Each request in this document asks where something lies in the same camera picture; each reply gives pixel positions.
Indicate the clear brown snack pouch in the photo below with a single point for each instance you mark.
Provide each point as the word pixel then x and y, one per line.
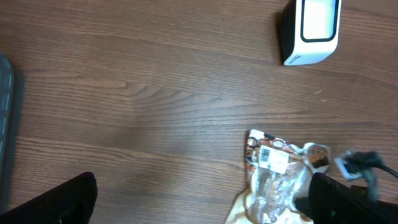
pixel 278 173

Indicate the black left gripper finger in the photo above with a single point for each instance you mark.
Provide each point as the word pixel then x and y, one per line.
pixel 72 202

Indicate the grey plastic mesh basket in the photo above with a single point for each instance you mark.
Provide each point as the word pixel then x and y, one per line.
pixel 12 88

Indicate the white barcode scanner stand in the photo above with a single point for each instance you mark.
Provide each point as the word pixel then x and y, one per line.
pixel 308 31

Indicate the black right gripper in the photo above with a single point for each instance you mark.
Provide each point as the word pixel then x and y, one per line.
pixel 332 202

